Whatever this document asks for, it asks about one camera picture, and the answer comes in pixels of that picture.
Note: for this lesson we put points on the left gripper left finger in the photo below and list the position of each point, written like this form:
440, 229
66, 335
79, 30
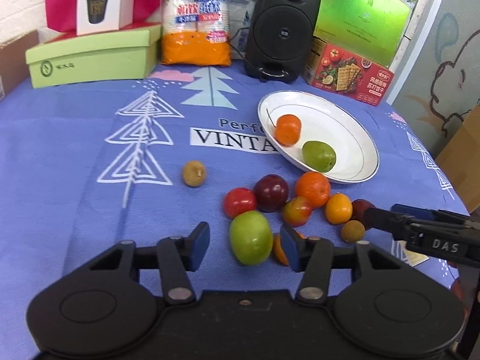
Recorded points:
176, 257

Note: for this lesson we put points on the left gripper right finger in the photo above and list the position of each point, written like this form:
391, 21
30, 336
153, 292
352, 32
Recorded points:
312, 256

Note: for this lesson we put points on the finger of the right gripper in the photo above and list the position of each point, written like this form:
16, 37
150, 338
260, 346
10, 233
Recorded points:
395, 223
428, 214

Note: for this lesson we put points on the yellow orange kumquat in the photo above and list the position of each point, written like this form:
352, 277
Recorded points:
338, 209

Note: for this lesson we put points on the large green apple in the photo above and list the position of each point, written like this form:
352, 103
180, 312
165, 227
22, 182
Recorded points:
250, 238

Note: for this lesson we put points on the dark red plum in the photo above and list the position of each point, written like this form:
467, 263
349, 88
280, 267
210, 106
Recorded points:
271, 193

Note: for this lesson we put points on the red tomato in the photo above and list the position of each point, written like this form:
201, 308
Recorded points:
238, 201

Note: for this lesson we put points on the green pear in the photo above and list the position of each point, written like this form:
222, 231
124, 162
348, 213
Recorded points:
319, 156

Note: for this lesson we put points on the orange mandarin with stem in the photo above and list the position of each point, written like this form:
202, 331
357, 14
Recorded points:
286, 129

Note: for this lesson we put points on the orange slice fruit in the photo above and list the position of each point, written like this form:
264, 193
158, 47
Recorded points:
277, 250

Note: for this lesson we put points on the dark red apple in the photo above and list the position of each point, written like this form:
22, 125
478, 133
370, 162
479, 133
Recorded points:
359, 207

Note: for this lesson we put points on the brown longan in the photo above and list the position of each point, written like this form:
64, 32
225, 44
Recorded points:
352, 231

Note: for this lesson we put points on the red yellow nectarine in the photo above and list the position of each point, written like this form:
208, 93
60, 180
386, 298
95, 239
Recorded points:
297, 211

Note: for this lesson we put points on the brown cardboard box right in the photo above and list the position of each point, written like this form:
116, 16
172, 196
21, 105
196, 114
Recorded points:
460, 162

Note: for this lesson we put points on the brown cardboard box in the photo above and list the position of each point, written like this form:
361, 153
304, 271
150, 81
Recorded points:
13, 67
460, 162

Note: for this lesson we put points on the large orange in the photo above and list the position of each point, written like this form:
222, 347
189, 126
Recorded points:
315, 187

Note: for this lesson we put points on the white round plate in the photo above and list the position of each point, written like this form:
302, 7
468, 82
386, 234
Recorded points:
357, 157

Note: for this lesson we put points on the brown kiwi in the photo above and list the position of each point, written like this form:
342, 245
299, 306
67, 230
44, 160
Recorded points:
194, 173

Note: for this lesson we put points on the purple printed tablecloth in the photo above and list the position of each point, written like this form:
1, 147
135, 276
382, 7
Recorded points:
56, 215

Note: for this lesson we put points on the red cracker box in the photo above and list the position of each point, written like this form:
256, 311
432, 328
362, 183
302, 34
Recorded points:
337, 70

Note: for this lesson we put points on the light green shoe box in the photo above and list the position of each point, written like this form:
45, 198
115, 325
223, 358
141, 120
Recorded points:
129, 53

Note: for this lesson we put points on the large green gift box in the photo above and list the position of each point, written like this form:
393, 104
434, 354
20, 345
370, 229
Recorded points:
371, 28

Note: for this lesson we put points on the black speaker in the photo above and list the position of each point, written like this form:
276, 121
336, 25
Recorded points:
279, 38

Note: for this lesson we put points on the orange paper cup pack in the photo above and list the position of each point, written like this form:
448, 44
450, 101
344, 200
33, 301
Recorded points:
196, 32

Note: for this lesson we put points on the brown cardboard box left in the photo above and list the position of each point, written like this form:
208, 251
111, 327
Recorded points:
13, 67

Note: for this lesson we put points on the white coffee cup box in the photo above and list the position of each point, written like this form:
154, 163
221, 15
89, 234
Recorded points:
97, 16

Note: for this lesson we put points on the pink gift bag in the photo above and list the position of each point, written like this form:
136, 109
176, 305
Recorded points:
62, 0

